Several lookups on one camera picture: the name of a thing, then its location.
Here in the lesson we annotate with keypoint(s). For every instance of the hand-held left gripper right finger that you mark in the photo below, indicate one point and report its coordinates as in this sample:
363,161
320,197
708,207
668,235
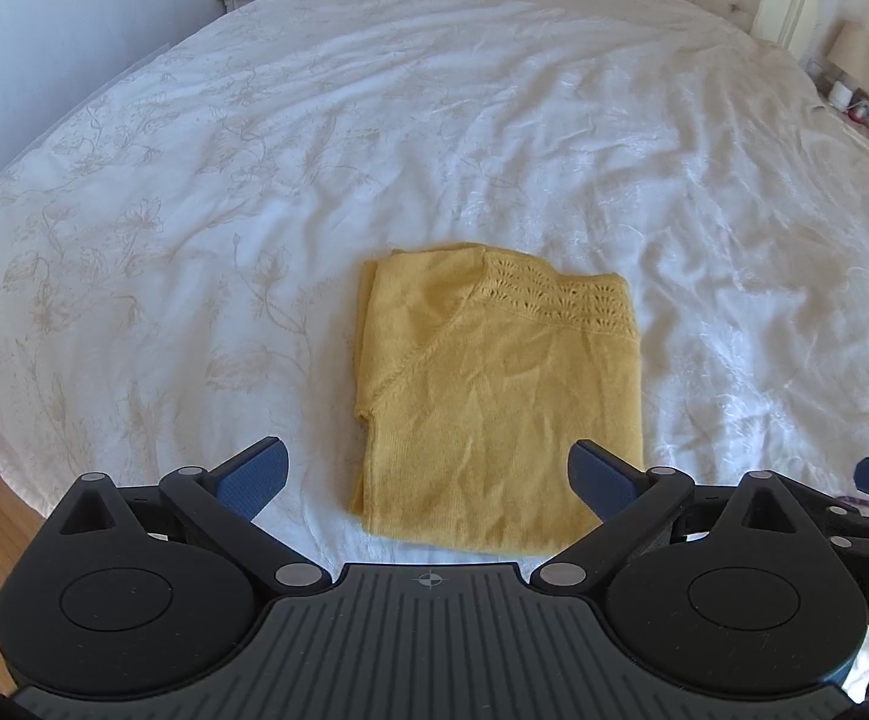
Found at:
601,476

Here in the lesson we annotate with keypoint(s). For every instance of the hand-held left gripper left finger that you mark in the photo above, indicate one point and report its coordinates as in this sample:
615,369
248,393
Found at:
254,474

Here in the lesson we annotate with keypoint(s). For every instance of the yellow knit sweater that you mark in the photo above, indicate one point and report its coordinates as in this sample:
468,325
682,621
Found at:
502,405

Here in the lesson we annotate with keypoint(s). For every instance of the white floral bed cover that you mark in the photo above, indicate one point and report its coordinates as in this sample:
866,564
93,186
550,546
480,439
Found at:
329,165

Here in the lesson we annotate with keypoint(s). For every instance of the white cup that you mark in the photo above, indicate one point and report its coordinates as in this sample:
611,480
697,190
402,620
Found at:
842,94

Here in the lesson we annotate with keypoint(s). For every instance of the beige table lamp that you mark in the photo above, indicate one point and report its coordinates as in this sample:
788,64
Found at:
847,49

